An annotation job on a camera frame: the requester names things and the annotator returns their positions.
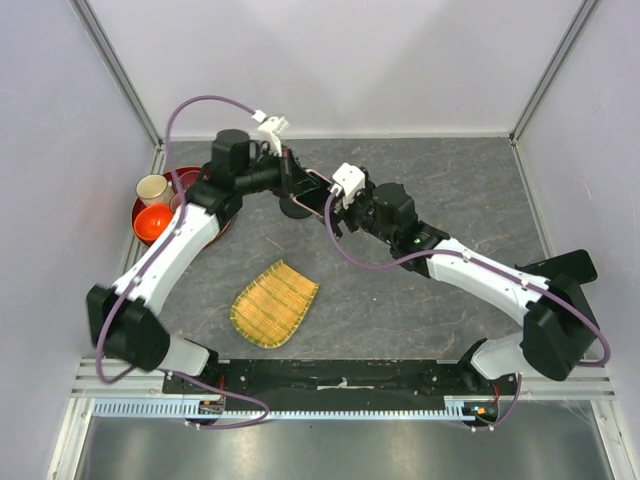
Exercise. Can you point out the black round-base clamp phone stand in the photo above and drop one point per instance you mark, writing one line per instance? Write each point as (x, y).
(293, 210)

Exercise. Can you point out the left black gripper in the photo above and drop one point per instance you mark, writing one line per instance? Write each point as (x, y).
(290, 172)

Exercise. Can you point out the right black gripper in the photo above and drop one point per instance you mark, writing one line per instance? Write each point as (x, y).
(341, 213)

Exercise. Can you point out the woven bamboo tray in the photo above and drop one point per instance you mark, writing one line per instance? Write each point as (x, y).
(271, 308)

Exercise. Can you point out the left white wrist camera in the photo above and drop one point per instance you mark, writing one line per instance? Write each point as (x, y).
(271, 128)

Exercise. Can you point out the beige cup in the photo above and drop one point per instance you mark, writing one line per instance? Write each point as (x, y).
(154, 189)

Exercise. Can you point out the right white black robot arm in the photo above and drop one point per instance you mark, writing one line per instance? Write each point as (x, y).
(557, 325)

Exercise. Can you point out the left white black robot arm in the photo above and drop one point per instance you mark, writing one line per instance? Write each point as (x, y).
(124, 317)

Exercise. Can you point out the pink case smartphone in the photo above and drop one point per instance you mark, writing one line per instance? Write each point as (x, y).
(314, 194)

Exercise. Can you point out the small red lidded dish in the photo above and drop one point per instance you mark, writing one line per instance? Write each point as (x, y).
(186, 180)

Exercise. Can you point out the slotted cable duct rail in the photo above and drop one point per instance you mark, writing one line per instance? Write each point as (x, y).
(327, 404)

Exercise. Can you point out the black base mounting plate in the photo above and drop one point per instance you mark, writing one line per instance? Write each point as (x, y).
(264, 378)

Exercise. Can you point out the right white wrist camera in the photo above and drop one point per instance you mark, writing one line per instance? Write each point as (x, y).
(346, 182)

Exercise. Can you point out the orange bowl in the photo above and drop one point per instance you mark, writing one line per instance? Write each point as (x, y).
(151, 222)

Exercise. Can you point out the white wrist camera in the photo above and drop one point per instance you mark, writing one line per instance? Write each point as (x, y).
(346, 182)
(271, 128)

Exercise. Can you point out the black smartphone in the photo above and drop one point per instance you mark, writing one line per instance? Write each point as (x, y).
(576, 264)

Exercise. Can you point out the red round lacquer tray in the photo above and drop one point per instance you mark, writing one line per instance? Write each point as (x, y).
(173, 204)

